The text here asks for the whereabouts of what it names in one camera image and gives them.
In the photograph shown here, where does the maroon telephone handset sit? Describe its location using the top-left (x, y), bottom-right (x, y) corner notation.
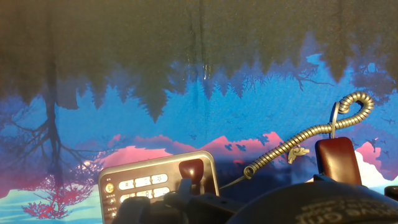
top-left (314, 136), bottom-right (363, 187)

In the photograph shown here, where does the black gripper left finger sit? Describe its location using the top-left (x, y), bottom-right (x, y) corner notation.
top-left (111, 177), bottom-right (243, 224)

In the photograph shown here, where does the silver coiled telephone cord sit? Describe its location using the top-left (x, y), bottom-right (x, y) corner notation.
top-left (219, 91), bottom-right (375, 190)

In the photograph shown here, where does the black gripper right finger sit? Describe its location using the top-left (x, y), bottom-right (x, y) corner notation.
top-left (313, 174), bottom-right (398, 202)

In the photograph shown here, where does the landscape print table cloth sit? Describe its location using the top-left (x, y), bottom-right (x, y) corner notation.
top-left (0, 0), bottom-right (398, 224)

